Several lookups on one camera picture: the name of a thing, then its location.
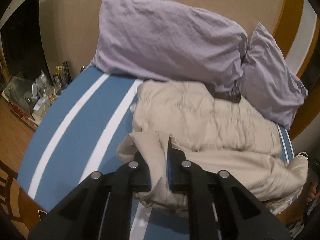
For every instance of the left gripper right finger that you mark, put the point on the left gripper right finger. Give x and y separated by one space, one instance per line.
219 206

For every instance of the cluttered glass side table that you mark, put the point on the cluttered glass side table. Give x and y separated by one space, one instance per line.
31 100

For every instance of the small lavender pillow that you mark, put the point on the small lavender pillow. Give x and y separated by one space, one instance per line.
267 83

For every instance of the large lavender pillow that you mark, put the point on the large lavender pillow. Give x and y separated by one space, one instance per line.
166 40

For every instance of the person's right hand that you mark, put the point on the person's right hand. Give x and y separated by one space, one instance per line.
313 193

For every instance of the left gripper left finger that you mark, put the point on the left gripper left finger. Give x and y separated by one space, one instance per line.
99 207

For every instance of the beige padded jacket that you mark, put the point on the beige padded jacket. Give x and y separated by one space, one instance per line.
215 134

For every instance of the blue white striped bedsheet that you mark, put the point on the blue white striped bedsheet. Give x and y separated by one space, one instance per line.
94 113

